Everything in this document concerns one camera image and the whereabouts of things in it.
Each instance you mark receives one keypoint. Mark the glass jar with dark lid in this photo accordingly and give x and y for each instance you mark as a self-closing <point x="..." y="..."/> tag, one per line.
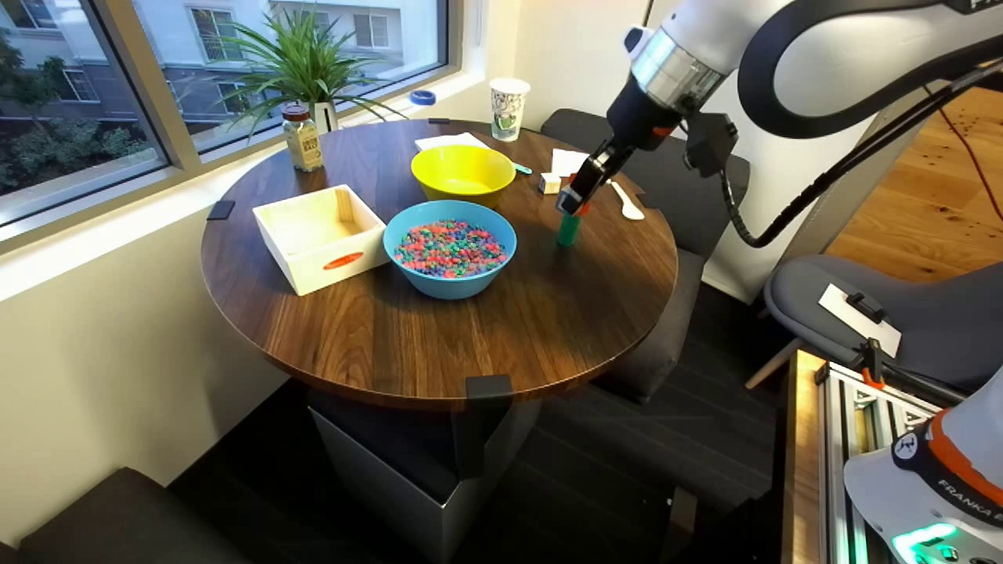
<point x="301" y="139"/>

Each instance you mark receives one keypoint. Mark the folded white napkin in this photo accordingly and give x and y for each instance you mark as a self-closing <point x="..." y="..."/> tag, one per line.
<point x="448" y="139"/>

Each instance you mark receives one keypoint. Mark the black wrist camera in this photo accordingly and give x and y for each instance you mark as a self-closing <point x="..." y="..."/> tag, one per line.
<point x="714" y="143"/>

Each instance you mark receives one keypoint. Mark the green potted plant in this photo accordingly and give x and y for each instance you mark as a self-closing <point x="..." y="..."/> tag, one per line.
<point x="300" y="57"/>

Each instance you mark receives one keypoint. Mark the wood and aluminium robot stand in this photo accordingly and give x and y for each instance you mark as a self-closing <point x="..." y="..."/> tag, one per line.
<point x="826" y="458"/>

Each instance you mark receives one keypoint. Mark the window frame post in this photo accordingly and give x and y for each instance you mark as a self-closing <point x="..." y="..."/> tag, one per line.
<point x="145" y="81"/>

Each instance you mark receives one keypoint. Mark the white wooden box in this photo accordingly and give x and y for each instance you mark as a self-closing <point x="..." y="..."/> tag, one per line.
<point x="317" y="238"/>

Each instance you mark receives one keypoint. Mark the green cylinder block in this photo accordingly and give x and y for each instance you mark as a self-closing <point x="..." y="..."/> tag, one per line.
<point x="570" y="232"/>

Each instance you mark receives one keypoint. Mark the cream wooden cube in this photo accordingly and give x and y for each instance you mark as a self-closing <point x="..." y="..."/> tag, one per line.
<point x="551" y="183"/>

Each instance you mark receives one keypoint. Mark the white tag on armchair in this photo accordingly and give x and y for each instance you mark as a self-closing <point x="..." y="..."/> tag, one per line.
<point x="859" y="318"/>

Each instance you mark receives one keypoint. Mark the grey armchair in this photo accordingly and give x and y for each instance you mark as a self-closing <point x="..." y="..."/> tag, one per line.
<point x="910" y="324"/>

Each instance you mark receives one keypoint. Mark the teal measuring scoop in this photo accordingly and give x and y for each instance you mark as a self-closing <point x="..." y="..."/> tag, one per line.
<point x="521" y="166"/>

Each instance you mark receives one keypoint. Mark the metal table pedestal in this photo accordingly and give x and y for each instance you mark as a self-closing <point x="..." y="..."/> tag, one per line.
<point x="419" y="472"/>

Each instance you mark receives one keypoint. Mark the yellow plastic bowl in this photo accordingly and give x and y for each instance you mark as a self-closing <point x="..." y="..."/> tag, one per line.
<point x="463" y="174"/>

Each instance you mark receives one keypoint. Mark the flat white napkin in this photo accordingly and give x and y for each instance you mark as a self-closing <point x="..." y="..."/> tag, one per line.
<point x="570" y="160"/>

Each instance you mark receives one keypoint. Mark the blue round lid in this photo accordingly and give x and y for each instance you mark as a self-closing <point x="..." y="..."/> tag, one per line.
<point x="422" y="97"/>

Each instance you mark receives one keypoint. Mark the dark grey sofa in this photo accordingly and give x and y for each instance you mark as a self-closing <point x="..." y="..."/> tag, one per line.
<point x="692" y="260"/>

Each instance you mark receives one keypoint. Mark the dark upholstered bench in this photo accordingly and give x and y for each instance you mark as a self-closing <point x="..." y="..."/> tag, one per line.
<point x="114" y="520"/>

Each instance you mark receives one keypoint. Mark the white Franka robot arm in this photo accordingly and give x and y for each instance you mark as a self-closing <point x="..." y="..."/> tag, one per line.
<point x="816" y="50"/>

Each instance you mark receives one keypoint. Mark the white plastic spoon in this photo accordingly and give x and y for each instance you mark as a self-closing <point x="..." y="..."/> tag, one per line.
<point x="632" y="204"/>

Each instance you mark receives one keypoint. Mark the black table edge clip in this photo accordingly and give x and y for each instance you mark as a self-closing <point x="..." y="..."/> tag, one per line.
<point x="487" y="386"/>
<point x="222" y="207"/>

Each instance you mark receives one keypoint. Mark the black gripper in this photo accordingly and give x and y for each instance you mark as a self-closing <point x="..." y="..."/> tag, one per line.
<point x="639" y="124"/>

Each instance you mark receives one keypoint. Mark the patterned paper cup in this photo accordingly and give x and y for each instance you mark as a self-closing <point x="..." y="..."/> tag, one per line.
<point x="508" y="109"/>

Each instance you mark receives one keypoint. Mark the blue bowl of coloured beads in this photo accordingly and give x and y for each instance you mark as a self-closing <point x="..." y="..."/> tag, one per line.
<point x="448" y="252"/>

